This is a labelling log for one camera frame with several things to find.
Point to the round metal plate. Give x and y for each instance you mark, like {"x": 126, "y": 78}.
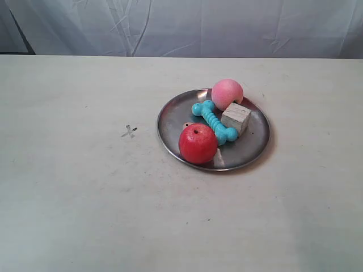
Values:
{"x": 255, "y": 142}

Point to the red toy apple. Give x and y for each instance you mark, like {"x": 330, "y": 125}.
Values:
{"x": 198, "y": 144}

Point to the teal toy bone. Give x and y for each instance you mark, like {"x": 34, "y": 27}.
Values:
{"x": 223, "y": 134}

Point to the whitewashed wooden block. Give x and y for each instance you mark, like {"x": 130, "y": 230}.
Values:
{"x": 236, "y": 116}

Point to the pink toy peach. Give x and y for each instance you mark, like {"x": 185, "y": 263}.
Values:
{"x": 226, "y": 92}

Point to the white backdrop cloth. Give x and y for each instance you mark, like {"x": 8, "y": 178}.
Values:
{"x": 266, "y": 29}

